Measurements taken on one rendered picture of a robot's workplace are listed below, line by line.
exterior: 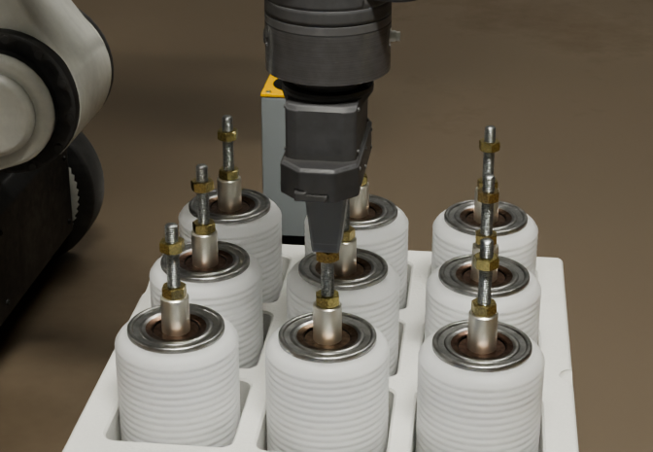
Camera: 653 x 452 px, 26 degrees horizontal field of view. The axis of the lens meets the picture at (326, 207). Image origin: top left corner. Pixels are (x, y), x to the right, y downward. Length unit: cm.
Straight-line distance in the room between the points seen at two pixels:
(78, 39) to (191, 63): 113
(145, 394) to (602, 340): 69
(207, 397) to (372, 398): 13
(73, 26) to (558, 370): 58
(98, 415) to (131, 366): 7
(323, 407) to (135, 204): 93
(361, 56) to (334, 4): 4
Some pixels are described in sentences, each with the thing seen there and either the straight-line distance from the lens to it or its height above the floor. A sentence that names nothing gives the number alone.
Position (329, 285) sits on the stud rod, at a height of 30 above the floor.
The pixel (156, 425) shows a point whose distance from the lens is 110.
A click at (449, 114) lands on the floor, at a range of 228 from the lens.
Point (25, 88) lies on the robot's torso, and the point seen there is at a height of 35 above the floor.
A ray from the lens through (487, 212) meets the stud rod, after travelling 116.
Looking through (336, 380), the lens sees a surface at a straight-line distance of 105.
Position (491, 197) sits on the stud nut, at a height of 33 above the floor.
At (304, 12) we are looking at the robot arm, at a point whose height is 52.
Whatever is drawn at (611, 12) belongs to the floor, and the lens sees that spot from 288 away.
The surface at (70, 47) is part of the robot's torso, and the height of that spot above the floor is 37.
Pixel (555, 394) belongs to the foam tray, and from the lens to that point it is 117.
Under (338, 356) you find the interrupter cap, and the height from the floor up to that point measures 25.
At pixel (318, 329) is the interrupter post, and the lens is 108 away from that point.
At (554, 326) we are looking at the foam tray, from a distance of 127.
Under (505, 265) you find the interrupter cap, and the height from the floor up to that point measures 25.
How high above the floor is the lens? 78
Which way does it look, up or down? 24 degrees down
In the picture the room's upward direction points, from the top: straight up
